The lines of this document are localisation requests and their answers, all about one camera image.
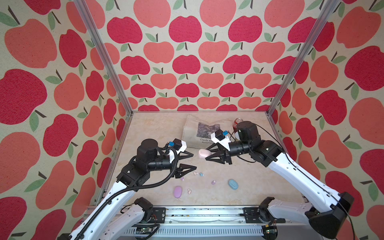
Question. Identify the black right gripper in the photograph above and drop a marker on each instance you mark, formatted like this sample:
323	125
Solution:
226	151

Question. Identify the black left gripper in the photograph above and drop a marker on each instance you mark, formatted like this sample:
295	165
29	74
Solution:
176	163

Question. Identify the pink earbud charging case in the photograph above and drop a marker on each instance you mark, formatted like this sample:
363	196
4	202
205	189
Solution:
203	153

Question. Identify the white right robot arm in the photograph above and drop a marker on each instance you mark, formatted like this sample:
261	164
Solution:
326	209

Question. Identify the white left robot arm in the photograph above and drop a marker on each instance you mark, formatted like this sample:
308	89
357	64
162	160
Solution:
102	224

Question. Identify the purple earbud charging case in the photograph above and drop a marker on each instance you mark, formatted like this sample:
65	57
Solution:
178	190

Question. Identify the blue earbud charging case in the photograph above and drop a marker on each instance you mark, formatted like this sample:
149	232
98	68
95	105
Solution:
233	184

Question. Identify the red cola can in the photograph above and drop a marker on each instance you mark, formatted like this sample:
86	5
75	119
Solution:
236	122

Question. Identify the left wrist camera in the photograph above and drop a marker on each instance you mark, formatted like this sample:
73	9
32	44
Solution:
178	145

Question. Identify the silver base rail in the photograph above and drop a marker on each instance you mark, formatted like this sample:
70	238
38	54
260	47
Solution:
198	223

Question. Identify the right aluminium frame post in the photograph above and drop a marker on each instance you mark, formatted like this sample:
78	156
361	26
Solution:
326	12

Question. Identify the aluminium frame post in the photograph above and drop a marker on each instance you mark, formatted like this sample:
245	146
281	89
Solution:
326	12
90	24

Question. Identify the left aluminium frame post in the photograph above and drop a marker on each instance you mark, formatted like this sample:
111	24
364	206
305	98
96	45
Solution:
90	24

